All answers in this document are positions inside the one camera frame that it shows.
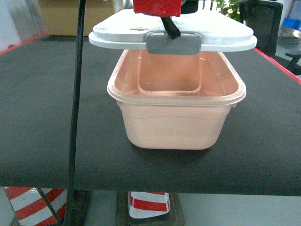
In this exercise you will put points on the white box lid grey handle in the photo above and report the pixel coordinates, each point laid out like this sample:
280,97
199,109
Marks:
188,34

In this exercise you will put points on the pink plastic box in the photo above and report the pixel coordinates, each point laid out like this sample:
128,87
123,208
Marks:
175,101

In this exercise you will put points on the red white traffic cone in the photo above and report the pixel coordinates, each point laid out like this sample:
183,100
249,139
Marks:
148,209

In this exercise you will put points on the black table mat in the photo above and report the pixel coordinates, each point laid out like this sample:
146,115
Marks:
258,151

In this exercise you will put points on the green potted plant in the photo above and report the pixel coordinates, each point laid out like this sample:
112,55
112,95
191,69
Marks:
229,8

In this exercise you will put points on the black mesh chair right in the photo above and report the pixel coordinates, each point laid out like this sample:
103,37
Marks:
263,17

